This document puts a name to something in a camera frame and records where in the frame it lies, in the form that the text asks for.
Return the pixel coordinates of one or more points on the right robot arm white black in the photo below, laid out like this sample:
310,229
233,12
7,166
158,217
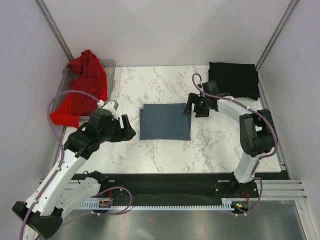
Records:
257,135

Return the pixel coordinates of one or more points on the left aluminium frame post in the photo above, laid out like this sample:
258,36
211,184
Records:
44,10

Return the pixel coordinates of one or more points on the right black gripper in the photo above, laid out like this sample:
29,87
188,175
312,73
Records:
191,99

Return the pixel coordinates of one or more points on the folded black t shirt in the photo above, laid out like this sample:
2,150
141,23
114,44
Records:
238,80

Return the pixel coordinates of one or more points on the light blue cable duct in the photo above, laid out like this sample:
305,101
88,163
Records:
98,205

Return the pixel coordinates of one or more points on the right aluminium frame post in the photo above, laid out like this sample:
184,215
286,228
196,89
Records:
276,33

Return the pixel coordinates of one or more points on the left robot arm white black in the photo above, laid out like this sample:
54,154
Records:
44,211

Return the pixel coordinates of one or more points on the aluminium frame post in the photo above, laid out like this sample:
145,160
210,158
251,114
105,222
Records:
276,33
44,10

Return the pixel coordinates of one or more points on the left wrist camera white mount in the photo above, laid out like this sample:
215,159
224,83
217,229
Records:
111,106

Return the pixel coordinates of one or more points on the blue-grey t shirt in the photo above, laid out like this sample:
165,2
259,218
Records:
164,122

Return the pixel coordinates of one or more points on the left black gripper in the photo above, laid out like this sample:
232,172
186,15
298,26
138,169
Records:
126,133

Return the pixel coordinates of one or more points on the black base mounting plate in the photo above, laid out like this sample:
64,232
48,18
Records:
222,185

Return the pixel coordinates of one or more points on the clear plastic bin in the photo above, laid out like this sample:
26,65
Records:
109,66

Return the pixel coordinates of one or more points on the red t shirt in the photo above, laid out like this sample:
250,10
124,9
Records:
89,88

